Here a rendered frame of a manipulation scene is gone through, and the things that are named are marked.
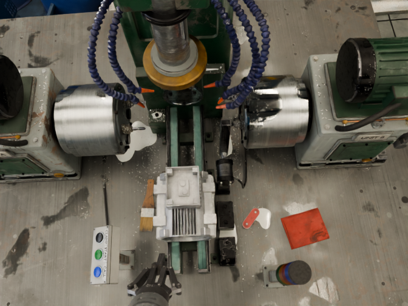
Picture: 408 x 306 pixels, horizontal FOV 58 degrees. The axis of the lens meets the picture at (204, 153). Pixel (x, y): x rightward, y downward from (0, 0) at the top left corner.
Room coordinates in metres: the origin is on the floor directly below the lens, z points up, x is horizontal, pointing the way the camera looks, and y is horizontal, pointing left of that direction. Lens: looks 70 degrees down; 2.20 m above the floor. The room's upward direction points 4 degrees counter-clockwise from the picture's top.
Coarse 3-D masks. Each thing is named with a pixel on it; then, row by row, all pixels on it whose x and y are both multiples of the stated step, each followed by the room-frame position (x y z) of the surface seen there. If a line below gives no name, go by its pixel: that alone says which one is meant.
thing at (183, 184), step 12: (168, 168) 0.34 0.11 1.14; (180, 168) 0.34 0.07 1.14; (192, 168) 0.34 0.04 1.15; (168, 180) 0.31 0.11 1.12; (180, 180) 0.31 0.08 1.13; (192, 180) 0.31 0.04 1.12; (168, 192) 0.27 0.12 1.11; (180, 192) 0.27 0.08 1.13; (192, 192) 0.27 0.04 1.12; (168, 204) 0.23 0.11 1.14; (180, 204) 0.23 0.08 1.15; (192, 204) 0.23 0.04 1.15
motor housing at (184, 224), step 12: (204, 180) 0.32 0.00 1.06; (204, 192) 0.28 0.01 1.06; (204, 204) 0.24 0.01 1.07; (168, 216) 0.21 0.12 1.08; (180, 216) 0.20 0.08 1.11; (192, 216) 0.20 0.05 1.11; (168, 228) 0.17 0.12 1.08; (180, 228) 0.17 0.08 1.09; (192, 228) 0.17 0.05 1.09; (168, 240) 0.15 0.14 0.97; (180, 240) 0.15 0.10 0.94; (192, 240) 0.15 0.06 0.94
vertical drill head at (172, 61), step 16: (160, 0) 0.56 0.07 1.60; (160, 32) 0.56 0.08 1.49; (176, 32) 0.56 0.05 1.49; (160, 48) 0.57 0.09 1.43; (176, 48) 0.56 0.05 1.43; (192, 48) 0.61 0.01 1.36; (144, 64) 0.59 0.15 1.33; (160, 64) 0.57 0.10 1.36; (176, 64) 0.56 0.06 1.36; (192, 64) 0.56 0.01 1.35; (160, 80) 0.53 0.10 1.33; (176, 80) 0.53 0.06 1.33; (192, 80) 0.53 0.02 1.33
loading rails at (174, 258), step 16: (176, 112) 0.64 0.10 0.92; (176, 128) 0.57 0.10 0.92; (176, 144) 0.51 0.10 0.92; (192, 144) 0.54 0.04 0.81; (176, 160) 0.44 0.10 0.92; (208, 240) 0.15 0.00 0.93; (176, 256) 0.10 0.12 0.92; (208, 256) 0.09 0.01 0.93; (176, 272) 0.05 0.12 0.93; (208, 272) 0.04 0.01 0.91
